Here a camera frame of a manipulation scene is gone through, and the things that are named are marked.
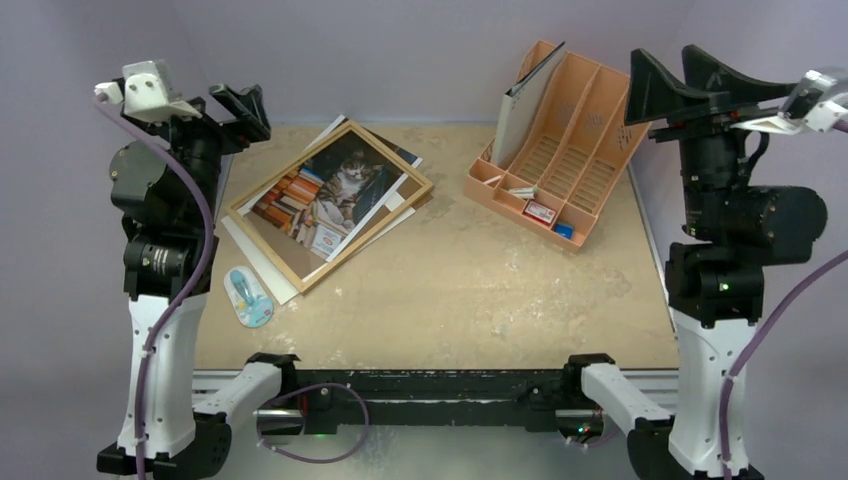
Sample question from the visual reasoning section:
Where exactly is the cat photo print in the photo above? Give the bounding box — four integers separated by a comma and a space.
251, 130, 404, 261

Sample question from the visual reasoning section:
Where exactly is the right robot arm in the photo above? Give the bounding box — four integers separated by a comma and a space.
561, 45, 847, 479

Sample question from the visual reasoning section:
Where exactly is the blue white tape dispenser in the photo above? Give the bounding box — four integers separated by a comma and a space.
223, 266, 274, 329

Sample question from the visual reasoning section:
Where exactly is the white mat board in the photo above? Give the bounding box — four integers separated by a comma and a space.
221, 115, 423, 305

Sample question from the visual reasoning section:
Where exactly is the brown backing board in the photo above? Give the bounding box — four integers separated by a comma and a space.
231, 179, 432, 293

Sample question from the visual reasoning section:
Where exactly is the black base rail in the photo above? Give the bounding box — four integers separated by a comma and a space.
256, 369, 600, 435

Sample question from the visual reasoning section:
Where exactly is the white folder in organizer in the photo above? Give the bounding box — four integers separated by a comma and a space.
490, 41, 566, 170

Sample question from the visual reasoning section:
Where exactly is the orange desk file organizer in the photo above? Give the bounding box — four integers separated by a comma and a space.
464, 48, 648, 252

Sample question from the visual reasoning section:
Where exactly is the white marker pen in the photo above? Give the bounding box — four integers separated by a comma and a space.
507, 187, 538, 199

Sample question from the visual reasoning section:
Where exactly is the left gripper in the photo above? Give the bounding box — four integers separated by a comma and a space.
141, 83, 267, 227

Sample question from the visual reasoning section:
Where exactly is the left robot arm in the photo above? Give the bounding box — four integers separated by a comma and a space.
94, 60, 298, 479

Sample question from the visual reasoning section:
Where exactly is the blue small block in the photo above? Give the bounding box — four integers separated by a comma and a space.
553, 223, 575, 240

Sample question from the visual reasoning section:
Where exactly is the red white small box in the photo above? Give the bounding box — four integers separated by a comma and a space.
523, 200, 556, 227

